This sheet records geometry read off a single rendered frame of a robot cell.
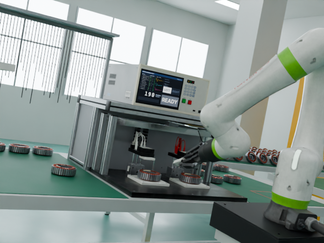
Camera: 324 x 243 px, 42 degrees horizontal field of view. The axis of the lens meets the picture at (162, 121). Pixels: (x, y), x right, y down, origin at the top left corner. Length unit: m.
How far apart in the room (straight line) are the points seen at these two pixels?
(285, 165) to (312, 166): 0.09
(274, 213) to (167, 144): 1.01
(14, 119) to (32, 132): 0.42
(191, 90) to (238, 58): 4.07
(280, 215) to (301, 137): 0.31
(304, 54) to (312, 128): 0.30
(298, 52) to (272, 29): 4.87
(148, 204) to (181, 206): 0.16
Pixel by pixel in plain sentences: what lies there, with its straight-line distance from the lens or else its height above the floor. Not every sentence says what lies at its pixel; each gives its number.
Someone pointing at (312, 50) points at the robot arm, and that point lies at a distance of 1.46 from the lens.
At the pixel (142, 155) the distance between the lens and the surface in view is 2.04.
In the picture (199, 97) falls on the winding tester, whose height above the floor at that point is 1.21.
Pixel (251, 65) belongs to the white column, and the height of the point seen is 1.90.
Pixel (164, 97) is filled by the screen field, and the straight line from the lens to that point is 2.16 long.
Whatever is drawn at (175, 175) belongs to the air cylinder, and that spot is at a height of 0.79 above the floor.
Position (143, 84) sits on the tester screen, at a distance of 2.10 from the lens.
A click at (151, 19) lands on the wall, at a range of 9.33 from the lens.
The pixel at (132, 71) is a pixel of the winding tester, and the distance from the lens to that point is 2.15.
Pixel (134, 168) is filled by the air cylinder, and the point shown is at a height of 0.80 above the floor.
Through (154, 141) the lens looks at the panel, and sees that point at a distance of 2.30.
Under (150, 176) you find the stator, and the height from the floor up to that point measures 0.81.
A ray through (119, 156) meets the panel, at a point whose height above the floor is 0.84.
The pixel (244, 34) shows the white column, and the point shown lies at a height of 2.33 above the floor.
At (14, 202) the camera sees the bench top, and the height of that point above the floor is 0.72.
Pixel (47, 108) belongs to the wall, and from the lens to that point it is 8.47.
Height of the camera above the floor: 1.14
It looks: 2 degrees down
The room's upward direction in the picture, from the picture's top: 10 degrees clockwise
